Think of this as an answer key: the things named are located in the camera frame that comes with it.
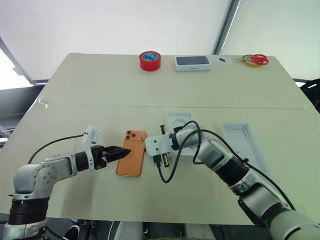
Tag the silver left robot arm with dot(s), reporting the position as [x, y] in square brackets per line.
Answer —
[42, 172]

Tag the clear tape strip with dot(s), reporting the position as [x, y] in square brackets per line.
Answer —
[43, 103]

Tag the closed phone box with print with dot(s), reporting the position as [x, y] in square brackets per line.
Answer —
[192, 63]

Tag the white phone box base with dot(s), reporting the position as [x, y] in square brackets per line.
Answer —
[178, 120]

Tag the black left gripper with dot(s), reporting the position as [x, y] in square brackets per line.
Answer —
[98, 156]

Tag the grey window frame bar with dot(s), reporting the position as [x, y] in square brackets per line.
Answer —
[226, 25]
[15, 58]

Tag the red tape roll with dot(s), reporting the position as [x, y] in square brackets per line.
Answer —
[150, 65]

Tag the orange smartphone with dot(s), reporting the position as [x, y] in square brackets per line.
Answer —
[131, 160]

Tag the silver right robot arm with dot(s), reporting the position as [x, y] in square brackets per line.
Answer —
[215, 152]

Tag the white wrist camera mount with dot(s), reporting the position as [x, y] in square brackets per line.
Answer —
[89, 136]
[160, 145]

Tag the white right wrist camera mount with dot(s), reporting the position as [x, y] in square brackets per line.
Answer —
[160, 145]

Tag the dark side desk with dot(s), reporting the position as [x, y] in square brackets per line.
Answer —
[17, 107]

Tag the white phone box lid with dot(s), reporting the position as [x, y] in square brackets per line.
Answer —
[246, 145]

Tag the dark rounded shape under table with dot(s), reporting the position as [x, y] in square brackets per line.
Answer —
[100, 230]

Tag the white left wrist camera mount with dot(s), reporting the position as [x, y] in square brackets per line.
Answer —
[89, 136]

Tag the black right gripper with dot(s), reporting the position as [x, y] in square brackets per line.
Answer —
[164, 156]

